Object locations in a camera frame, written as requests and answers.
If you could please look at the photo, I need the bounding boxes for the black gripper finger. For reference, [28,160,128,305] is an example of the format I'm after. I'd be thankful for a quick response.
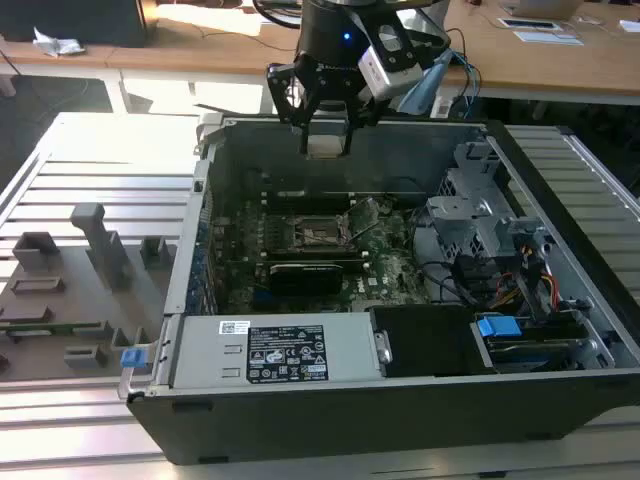
[342,91,390,156]
[266,57,322,155]

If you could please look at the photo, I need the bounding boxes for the silver square CPU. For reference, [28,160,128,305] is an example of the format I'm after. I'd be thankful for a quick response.
[306,134,347,161]

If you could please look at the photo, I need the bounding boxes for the metal socket cover frame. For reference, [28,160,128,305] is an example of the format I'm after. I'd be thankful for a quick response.
[339,196,386,236]

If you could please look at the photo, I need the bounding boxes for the RAM slot with white clips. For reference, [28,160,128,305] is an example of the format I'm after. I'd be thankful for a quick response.
[257,253,370,265]
[263,188,352,202]

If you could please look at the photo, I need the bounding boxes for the CPU socket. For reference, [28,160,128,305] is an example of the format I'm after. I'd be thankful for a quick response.
[264,213,359,252]

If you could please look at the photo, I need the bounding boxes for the black RAM slot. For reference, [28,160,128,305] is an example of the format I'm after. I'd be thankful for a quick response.
[258,258,370,274]
[257,248,369,259]

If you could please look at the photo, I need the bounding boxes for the black plastic bay cover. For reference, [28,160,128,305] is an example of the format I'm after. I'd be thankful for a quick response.
[369,304,495,379]

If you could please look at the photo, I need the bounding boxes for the wooden desk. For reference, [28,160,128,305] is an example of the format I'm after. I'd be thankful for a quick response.
[439,0,640,107]
[0,0,304,72]

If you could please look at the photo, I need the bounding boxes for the silver metal drive cage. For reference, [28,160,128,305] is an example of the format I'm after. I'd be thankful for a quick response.
[415,141,550,262]

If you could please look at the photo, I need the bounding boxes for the green motherboard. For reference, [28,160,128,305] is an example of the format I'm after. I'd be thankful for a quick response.
[207,193,436,314]

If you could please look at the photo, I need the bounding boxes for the black graphics card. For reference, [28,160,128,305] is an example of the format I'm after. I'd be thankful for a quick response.
[268,261,345,304]

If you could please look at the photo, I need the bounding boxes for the white paper sheet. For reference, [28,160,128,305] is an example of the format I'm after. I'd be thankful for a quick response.
[513,30,585,47]

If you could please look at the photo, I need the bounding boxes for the silver laptop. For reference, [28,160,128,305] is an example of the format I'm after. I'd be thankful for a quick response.
[503,0,585,17]

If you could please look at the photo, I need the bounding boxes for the black monitor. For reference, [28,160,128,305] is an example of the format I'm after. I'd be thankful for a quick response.
[0,0,147,49]

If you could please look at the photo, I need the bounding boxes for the crumpled white paper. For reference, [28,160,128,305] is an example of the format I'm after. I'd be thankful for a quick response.
[31,26,85,58]

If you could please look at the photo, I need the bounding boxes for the hard disk in blue carrier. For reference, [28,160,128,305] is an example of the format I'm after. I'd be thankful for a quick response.
[469,312,617,375]

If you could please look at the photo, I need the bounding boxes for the grey power supply unit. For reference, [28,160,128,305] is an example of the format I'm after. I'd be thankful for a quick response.
[172,313,382,389]

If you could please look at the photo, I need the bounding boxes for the grey parts rack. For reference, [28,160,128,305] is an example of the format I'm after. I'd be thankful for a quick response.
[0,202,177,385]

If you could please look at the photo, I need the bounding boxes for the blue case latch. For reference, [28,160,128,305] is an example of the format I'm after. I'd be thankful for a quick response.
[121,347,153,373]

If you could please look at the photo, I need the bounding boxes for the black PC case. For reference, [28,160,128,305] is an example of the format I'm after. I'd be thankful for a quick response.
[118,112,640,466]

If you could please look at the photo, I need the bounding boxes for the green RAM stick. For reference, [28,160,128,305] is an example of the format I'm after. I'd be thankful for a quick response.
[0,321,102,335]

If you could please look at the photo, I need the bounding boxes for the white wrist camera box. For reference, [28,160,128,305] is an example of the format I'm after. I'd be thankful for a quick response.
[357,23,424,99]

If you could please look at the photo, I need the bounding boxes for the blue cables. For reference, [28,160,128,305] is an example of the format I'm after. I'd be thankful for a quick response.
[448,48,484,112]

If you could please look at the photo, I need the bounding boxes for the black cable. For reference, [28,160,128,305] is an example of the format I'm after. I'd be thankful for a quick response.
[412,214,482,307]

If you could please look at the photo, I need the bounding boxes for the coloured power wire bundle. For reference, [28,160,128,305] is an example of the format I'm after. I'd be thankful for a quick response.
[489,242,560,309]

